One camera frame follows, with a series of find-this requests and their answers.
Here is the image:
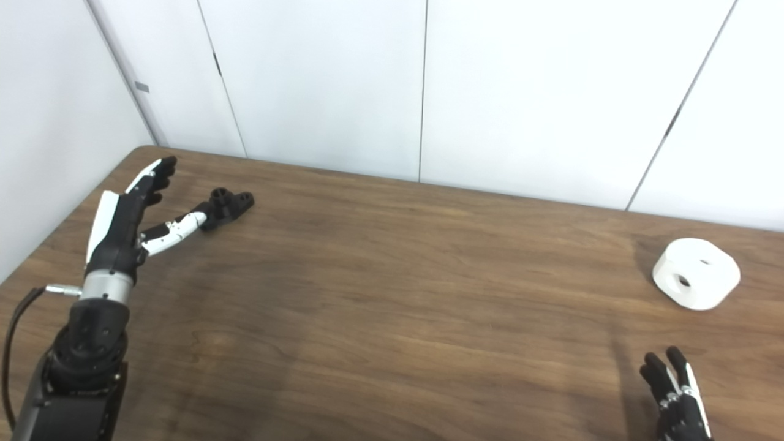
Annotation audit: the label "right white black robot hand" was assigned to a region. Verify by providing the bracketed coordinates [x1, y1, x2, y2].
[639, 346, 714, 441]

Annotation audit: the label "black flanged holder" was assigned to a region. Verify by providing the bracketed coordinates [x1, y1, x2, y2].
[200, 188, 255, 232]

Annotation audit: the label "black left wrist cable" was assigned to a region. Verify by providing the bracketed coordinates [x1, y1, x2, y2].
[1, 284, 83, 431]

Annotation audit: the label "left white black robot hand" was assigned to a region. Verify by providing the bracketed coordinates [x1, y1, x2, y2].
[84, 156, 209, 281]

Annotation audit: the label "round white piece with hole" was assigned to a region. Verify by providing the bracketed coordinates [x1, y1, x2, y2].
[652, 238, 741, 311]

